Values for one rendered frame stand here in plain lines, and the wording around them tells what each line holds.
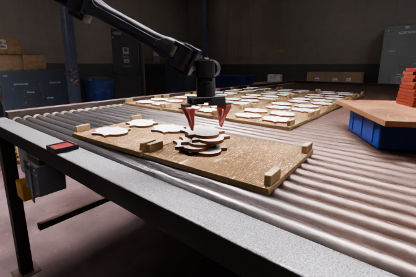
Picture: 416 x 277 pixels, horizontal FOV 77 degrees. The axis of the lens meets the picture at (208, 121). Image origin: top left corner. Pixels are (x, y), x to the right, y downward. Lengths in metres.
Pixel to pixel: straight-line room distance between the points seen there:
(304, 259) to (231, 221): 0.14
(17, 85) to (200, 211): 5.31
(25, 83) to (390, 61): 7.34
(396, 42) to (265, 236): 6.77
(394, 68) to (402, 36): 0.67
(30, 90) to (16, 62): 0.51
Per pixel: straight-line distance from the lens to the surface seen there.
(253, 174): 0.67
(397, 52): 7.12
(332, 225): 0.56
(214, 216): 0.53
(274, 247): 0.47
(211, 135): 0.80
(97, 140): 1.02
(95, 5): 0.92
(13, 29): 6.30
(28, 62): 5.87
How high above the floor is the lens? 1.20
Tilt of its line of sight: 12 degrees down
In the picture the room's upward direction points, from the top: straight up
